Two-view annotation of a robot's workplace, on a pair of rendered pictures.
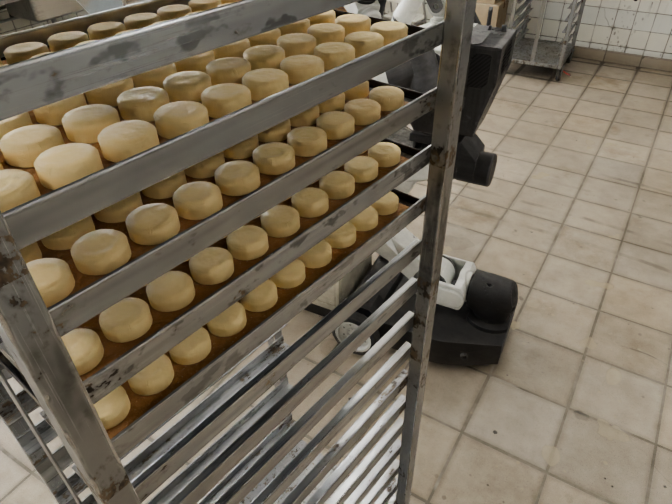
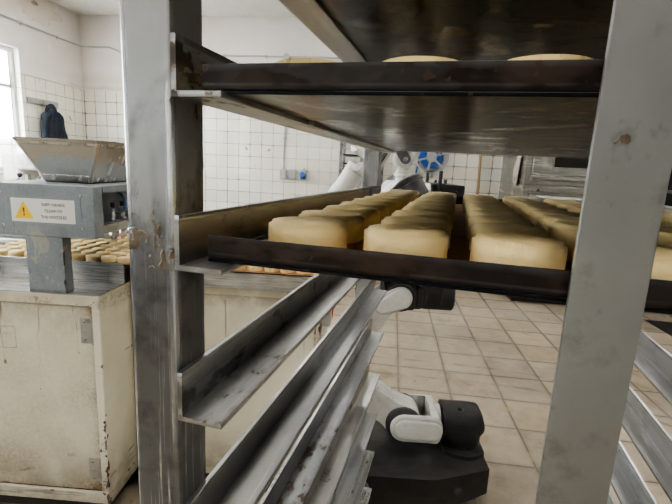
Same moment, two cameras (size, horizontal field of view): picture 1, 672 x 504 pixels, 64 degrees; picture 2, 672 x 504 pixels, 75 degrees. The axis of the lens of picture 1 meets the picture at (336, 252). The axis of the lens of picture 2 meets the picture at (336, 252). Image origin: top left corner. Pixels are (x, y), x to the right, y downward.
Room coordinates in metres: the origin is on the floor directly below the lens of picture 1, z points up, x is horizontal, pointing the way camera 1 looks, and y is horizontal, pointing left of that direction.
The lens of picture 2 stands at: (0.31, 0.59, 1.28)
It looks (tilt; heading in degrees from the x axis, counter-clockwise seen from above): 11 degrees down; 334
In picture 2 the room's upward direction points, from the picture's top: 3 degrees clockwise
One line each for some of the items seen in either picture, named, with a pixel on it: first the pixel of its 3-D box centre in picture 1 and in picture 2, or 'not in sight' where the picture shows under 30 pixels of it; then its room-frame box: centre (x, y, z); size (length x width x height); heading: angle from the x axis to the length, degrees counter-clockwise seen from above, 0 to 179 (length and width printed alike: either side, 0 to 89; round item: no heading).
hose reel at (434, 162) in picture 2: not in sight; (428, 186); (4.68, -2.70, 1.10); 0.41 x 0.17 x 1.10; 58
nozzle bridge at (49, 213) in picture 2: not in sight; (109, 224); (2.21, 0.66, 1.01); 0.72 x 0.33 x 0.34; 152
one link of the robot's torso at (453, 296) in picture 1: (445, 280); (413, 417); (1.64, -0.44, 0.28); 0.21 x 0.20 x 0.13; 63
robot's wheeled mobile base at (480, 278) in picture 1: (435, 293); (404, 435); (1.65, -0.41, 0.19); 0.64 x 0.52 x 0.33; 63
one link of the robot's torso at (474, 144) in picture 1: (453, 154); (416, 286); (1.65, -0.41, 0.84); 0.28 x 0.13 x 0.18; 63
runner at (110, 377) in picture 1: (293, 240); not in sight; (0.53, 0.05, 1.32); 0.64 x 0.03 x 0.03; 140
